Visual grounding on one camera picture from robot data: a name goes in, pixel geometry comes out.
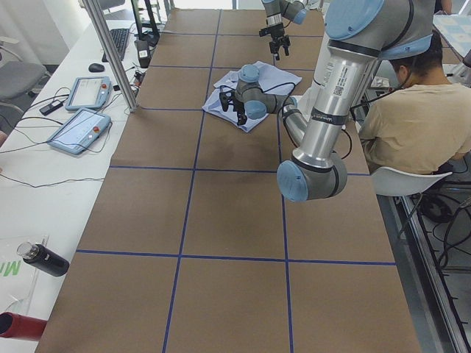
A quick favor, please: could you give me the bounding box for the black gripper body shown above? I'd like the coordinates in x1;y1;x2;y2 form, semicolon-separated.
233;99;247;120
268;24;290;50

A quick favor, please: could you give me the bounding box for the near blue teach pendant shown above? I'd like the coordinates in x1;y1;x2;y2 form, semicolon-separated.
46;108;111;155

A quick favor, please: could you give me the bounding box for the far blue teach pendant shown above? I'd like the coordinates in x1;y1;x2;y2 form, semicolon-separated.
64;76;112;112

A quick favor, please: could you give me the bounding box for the blue white striped shirt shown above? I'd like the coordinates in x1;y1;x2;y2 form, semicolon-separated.
202;61;302;132

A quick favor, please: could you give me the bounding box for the white plastic chair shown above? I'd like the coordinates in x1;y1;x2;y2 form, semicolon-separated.
371;166;452;196

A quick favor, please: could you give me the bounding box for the grey office chair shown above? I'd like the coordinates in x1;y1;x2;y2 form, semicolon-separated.
1;36;52;115

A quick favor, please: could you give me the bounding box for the person in beige shirt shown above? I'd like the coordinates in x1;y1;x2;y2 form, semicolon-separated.
358;32;470;174

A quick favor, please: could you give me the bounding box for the black water bottle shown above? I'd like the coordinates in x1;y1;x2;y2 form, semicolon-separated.
17;242;70;277

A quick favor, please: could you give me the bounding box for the red cylinder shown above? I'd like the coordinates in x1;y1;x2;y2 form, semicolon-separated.
1;312;48;341

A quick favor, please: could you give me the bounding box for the black computer mouse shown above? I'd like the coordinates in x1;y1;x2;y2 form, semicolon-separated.
88;63;105;73

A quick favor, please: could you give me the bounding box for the clear plastic sheet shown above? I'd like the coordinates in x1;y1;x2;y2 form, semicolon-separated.
0;234;49;315

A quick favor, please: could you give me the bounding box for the blue teach pendant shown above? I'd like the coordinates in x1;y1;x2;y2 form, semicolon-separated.
64;76;112;112
46;108;111;155

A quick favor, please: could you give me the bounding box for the black keyboard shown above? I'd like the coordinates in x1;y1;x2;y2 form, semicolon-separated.
110;28;130;60

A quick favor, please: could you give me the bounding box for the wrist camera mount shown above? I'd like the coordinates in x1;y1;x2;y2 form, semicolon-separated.
259;28;271;37
219;90;235;112

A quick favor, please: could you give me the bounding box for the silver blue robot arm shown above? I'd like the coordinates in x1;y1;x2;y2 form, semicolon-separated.
220;1;434;202
259;0;307;60

